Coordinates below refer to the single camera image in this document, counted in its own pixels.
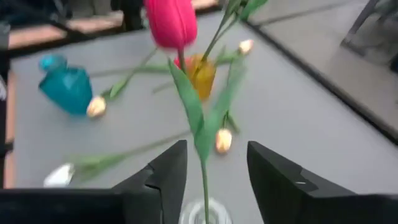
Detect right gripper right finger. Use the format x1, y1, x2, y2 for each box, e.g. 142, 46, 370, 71
248, 141, 358, 224

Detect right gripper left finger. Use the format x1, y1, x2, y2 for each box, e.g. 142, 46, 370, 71
113, 139, 189, 224

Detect clear glass vase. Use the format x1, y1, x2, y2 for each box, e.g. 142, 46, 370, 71
178, 198, 234, 224

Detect yellow glass vase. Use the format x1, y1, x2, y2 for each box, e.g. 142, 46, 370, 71
186, 54, 217, 100

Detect teal glass vase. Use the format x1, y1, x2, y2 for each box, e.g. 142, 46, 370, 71
39, 54, 93, 116

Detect grey metal table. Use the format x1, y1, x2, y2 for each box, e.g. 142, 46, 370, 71
340, 0, 398, 74

